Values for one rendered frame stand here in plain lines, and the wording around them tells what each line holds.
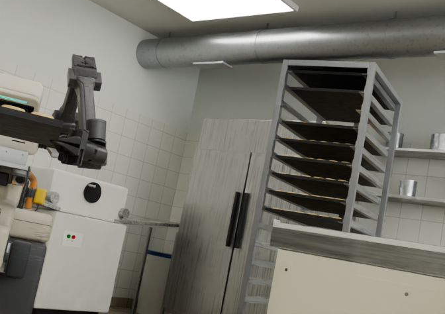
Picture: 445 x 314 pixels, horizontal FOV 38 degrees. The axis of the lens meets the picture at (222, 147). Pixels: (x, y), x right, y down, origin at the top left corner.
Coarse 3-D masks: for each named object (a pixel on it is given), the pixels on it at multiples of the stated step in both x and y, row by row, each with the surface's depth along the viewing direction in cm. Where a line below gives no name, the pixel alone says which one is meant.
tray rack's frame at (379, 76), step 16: (288, 64) 327; (304, 64) 323; (320, 64) 319; (336, 64) 315; (352, 64) 311; (368, 64) 307; (384, 80) 323; (400, 112) 359; (384, 176) 353; (384, 192) 351; (384, 208) 349
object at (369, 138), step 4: (356, 128) 303; (368, 132) 318; (368, 136) 318; (372, 136) 325; (368, 140) 324; (372, 140) 325; (376, 140) 332; (372, 144) 331; (376, 144) 333; (380, 144) 340; (376, 148) 339; (380, 148) 340; (384, 148) 348; (380, 152) 348; (384, 152) 348; (384, 156) 357
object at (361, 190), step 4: (344, 184) 300; (348, 184) 298; (360, 188) 315; (364, 188) 321; (360, 192) 317; (364, 192) 321; (368, 192) 328; (364, 196) 330; (368, 196) 329; (372, 196) 335; (376, 196) 342; (372, 200) 339; (376, 200) 343; (380, 200) 351; (376, 204) 354
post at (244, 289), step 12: (288, 60) 327; (276, 108) 324; (276, 120) 323; (276, 132) 323; (264, 168) 319; (264, 180) 318; (264, 192) 317; (252, 228) 315; (252, 240) 313; (252, 252) 312; (240, 300) 309; (240, 312) 308
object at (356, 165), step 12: (372, 72) 305; (372, 84) 305; (360, 120) 303; (360, 132) 301; (360, 144) 300; (360, 156) 299; (348, 192) 297; (348, 204) 296; (348, 216) 295; (348, 228) 293
